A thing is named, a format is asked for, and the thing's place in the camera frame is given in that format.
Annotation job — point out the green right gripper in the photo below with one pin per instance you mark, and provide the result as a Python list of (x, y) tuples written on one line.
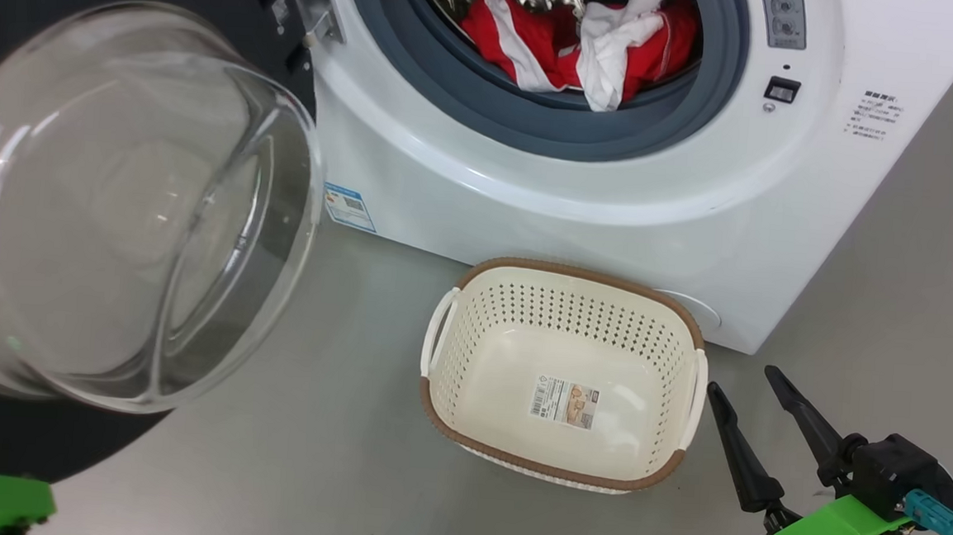
[(824, 533)]

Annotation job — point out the black round glass washer door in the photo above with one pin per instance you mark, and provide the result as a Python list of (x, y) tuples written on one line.
[(117, 196)]

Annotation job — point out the red and white garment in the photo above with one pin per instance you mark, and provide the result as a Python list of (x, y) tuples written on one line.
[(539, 48)]

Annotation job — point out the white product label sticker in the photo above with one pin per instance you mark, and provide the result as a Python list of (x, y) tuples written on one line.
[(563, 403)]

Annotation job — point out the white front-load washing machine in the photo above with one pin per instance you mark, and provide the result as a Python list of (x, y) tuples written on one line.
[(571, 215)]

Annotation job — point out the cream laundry basket brown rim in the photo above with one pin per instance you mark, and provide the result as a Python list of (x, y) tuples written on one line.
[(472, 333)]

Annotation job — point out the blue energy label sticker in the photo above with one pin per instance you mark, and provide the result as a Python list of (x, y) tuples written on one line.
[(349, 206)]

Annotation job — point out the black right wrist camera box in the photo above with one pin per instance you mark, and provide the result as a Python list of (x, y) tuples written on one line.
[(894, 471)]

